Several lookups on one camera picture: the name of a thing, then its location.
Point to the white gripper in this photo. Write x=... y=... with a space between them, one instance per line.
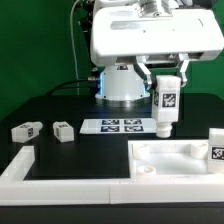
x=119 y=35

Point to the white square tabletop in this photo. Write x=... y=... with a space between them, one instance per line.
x=171 y=161

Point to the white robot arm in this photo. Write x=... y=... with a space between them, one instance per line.
x=120 y=82

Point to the white fiducial marker sheet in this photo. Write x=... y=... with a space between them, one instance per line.
x=118 y=126

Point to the white U-shaped obstacle fence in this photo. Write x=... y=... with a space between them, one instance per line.
x=144 y=186

